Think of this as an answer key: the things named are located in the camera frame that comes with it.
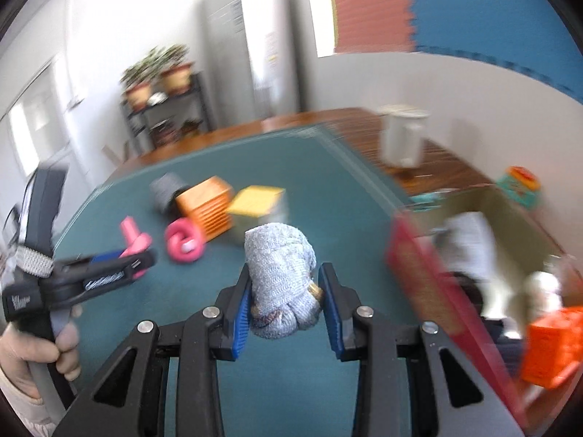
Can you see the orange ribbed cube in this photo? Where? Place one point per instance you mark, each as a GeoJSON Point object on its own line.
{"type": "Point", "coordinates": [206, 205]}

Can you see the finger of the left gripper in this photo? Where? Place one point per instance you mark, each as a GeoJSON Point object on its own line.
{"type": "Point", "coordinates": [106, 256]}
{"type": "Point", "coordinates": [136, 264]}

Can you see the white plastic bag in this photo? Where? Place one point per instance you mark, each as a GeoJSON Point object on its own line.
{"type": "Point", "coordinates": [466, 244]}

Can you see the orange embossed cube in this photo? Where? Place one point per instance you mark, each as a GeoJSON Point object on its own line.
{"type": "Point", "coordinates": [554, 348]}

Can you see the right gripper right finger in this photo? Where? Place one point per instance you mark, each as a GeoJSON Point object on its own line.
{"type": "Point", "coordinates": [339, 306]}

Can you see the white enamel mug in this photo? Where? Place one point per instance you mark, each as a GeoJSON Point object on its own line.
{"type": "Point", "coordinates": [402, 136]}

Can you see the left potted plant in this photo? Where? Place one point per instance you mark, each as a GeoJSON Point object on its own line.
{"type": "Point", "coordinates": [138, 79]}

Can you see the white sleeve cuff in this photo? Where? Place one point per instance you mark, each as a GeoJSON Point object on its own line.
{"type": "Point", "coordinates": [31, 411]}

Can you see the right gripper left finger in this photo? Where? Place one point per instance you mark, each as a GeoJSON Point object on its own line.
{"type": "Point", "coordinates": [234, 304]}

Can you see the teal toy bus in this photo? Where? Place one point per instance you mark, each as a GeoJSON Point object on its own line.
{"type": "Point", "coordinates": [521, 185]}

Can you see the red storage box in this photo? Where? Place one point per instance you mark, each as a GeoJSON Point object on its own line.
{"type": "Point", "coordinates": [521, 248]}

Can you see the dark grey rolled sock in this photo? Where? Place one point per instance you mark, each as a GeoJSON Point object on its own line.
{"type": "Point", "coordinates": [164, 192]}

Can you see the red foam mat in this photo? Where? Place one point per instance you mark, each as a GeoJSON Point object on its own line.
{"type": "Point", "coordinates": [367, 26]}

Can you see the white standing air conditioner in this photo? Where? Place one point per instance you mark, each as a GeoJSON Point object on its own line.
{"type": "Point", "coordinates": [251, 65]}

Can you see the right potted plant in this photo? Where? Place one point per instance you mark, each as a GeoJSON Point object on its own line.
{"type": "Point", "coordinates": [175, 70]}

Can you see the person's left hand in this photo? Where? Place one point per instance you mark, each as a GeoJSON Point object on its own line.
{"type": "Point", "coordinates": [19, 349]}

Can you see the yellow top carton box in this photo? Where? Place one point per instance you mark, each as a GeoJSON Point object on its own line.
{"type": "Point", "coordinates": [254, 206]}

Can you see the light grey knitted sock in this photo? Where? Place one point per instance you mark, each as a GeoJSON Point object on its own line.
{"type": "Point", "coordinates": [281, 263]}

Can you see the pink roller toy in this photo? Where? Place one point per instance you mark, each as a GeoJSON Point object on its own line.
{"type": "Point", "coordinates": [185, 241]}

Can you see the black plant shelf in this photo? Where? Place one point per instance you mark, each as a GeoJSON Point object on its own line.
{"type": "Point", "coordinates": [149, 124]}

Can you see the pink dumbbell toy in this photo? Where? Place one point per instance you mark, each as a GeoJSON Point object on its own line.
{"type": "Point", "coordinates": [135, 240]}

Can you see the potted plant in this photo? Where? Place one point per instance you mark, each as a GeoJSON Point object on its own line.
{"type": "Point", "coordinates": [175, 70]}
{"type": "Point", "coordinates": [138, 79]}

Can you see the blue foam mat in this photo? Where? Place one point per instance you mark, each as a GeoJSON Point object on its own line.
{"type": "Point", "coordinates": [526, 36]}

